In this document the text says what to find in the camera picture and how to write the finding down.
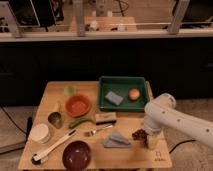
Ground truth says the grey folded cloth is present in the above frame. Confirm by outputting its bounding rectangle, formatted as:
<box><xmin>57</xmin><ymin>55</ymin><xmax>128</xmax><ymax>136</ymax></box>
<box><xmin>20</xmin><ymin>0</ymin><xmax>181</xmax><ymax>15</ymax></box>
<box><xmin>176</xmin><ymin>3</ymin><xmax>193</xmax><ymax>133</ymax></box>
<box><xmin>102</xmin><ymin>130</ymin><xmax>131</xmax><ymax>148</ymax></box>

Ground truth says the blue sponge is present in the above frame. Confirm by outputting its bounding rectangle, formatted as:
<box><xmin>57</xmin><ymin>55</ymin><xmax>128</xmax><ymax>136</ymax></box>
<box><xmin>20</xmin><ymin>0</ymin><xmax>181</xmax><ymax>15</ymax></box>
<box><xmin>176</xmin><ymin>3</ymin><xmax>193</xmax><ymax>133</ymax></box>
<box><xmin>105</xmin><ymin>91</ymin><xmax>123</xmax><ymax>105</ymax></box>

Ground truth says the green plastic tray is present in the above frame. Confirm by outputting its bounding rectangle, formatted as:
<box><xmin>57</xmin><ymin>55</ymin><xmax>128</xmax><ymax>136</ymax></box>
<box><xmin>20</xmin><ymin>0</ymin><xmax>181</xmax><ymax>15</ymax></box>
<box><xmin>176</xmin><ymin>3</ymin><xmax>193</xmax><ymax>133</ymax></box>
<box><xmin>97</xmin><ymin>76</ymin><xmax>150</xmax><ymax>112</ymax></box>

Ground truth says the green cucumber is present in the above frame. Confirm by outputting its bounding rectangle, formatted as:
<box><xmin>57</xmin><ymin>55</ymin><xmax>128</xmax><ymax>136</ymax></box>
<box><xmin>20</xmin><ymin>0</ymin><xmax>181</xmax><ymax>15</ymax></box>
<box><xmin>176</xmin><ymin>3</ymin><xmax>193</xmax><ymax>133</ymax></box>
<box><xmin>68</xmin><ymin>117</ymin><xmax>95</xmax><ymax>129</ymax></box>

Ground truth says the white round container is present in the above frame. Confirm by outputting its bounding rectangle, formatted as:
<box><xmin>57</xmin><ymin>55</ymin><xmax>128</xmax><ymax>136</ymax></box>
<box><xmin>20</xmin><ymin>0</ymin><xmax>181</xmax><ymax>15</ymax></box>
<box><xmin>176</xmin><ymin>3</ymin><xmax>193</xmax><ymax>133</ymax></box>
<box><xmin>29</xmin><ymin>123</ymin><xmax>50</xmax><ymax>144</ymax></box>

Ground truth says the dark red grape bunch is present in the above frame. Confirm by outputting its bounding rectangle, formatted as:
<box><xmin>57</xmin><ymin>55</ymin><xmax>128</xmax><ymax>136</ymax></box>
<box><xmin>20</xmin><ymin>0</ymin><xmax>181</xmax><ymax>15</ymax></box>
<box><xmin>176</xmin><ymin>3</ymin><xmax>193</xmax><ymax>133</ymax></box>
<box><xmin>132</xmin><ymin>129</ymin><xmax>148</xmax><ymax>145</ymax></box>

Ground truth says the dark maroon bowl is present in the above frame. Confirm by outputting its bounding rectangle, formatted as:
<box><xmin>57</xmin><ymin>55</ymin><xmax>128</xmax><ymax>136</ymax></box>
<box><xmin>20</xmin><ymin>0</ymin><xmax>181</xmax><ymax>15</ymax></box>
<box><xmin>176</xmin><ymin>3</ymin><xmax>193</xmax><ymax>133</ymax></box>
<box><xmin>62</xmin><ymin>141</ymin><xmax>91</xmax><ymax>171</ymax></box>

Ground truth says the white dish brush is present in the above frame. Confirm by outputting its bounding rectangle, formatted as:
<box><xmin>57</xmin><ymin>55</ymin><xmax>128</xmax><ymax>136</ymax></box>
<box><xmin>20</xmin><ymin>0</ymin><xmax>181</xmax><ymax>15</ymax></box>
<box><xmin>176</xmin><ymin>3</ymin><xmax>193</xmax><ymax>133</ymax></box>
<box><xmin>31</xmin><ymin>130</ymin><xmax>76</xmax><ymax>165</ymax></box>

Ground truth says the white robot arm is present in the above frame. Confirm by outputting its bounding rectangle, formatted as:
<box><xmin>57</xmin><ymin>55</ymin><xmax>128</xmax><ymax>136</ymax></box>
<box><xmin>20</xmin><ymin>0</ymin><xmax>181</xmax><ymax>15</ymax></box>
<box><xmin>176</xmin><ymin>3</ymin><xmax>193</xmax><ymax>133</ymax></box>
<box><xmin>143</xmin><ymin>93</ymin><xmax>213</xmax><ymax>148</ymax></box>

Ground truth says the yellow banana piece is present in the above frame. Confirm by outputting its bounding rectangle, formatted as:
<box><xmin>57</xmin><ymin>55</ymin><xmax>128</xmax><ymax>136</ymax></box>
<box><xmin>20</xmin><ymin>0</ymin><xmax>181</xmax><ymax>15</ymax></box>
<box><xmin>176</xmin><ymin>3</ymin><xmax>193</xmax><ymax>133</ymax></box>
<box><xmin>52</xmin><ymin>102</ymin><xmax>61</xmax><ymax>113</ymax></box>

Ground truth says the black cable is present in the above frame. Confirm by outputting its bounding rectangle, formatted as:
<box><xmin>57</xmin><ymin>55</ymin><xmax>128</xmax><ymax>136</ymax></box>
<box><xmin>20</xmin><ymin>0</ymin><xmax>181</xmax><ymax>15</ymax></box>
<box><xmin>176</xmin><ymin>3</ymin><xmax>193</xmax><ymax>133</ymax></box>
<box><xmin>0</xmin><ymin>105</ymin><xmax>28</xmax><ymax>136</ymax></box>
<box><xmin>168</xmin><ymin>139</ymin><xmax>198</xmax><ymax>155</ymax></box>

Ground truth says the silver fork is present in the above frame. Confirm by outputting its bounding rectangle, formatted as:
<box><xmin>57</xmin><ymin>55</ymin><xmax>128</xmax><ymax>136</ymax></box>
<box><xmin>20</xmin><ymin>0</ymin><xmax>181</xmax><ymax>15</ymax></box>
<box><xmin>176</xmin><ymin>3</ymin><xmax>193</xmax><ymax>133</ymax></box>
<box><xmin>83</xmin><ymin>125</ymin><xmax>113</xmax><ymax>137</ymax></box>

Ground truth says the black cable right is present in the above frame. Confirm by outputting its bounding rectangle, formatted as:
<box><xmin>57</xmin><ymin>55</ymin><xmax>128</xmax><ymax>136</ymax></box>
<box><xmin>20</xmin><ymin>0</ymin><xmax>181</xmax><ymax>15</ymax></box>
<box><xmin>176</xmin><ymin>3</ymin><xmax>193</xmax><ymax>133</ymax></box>
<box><xmin>168</xmin><ymin>139</ymin><xmax>198</xmax><ymax>155</ymax></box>

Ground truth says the light green cup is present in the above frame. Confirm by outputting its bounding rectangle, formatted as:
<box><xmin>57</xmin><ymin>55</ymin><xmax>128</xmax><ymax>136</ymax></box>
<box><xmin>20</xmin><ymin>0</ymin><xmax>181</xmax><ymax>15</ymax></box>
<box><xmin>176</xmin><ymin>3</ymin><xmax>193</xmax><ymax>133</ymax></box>
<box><xmin>64</xmin><ymin>86</ymin><xmax>77</xmax><ymax>96</ymax></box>

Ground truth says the red yellow peach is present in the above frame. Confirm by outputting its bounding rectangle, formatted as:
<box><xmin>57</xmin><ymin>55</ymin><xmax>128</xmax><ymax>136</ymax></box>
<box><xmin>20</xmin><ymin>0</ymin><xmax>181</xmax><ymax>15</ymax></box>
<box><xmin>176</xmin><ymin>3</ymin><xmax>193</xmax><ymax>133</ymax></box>
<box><xmin>128</xmin><ymin>88</ymin><xmax>140</xmax><ymax>101</ymax></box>

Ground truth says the orange red bowl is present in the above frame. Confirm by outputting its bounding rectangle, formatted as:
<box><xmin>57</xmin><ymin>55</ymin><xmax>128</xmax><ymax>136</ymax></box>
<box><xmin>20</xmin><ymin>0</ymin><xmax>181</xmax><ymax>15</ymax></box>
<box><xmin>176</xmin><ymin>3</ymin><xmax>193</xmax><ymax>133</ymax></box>
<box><xmin>65</xmin><ymin>94</ymin><xmax>91</xmax><ymax>118</ymax></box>

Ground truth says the wooden block with black handle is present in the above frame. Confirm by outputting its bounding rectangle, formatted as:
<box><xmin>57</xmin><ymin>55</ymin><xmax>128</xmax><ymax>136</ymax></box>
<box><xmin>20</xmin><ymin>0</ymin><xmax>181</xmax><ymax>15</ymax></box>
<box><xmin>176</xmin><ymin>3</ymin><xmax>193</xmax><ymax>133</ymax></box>
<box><xmin>95</xmin><ymin>112</ymin><xmax>117</xmax><ymax>125</ymax></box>

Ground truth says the steel measuring cup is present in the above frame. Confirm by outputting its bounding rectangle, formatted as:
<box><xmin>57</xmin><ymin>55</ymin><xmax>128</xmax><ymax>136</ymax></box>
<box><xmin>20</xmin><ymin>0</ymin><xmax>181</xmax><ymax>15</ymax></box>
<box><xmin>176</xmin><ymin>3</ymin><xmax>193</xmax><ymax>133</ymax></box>
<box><xmin>48</xmin><ymin>112</ymin><xmax>63</xmax><ymax>129</ymax></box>

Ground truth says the black cable left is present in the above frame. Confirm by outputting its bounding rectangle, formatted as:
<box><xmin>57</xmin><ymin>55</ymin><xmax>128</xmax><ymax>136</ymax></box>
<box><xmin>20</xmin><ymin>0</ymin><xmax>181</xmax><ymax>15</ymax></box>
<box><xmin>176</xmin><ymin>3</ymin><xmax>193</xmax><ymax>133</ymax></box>
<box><xmin>0</xmin><ymin>105</ymin><xmax>28</xmax><ymax>136</ymax></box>

